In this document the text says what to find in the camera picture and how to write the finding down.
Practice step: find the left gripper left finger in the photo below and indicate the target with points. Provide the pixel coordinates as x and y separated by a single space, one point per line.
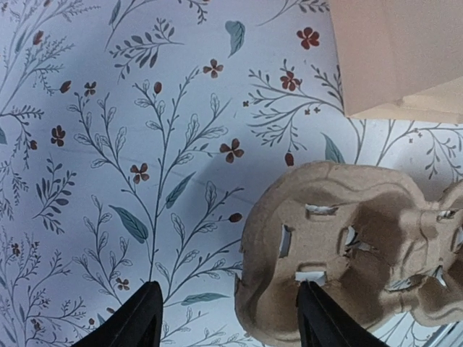
137 323

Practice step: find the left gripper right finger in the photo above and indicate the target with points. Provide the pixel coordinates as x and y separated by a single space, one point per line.
323 323

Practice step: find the brown cardboard cup carrier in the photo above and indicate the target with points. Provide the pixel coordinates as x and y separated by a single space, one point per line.
367 235

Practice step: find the brown paper bag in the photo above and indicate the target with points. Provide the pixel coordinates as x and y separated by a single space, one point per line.
400 59

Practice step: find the floral table mat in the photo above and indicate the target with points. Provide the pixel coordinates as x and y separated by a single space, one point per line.
137 135

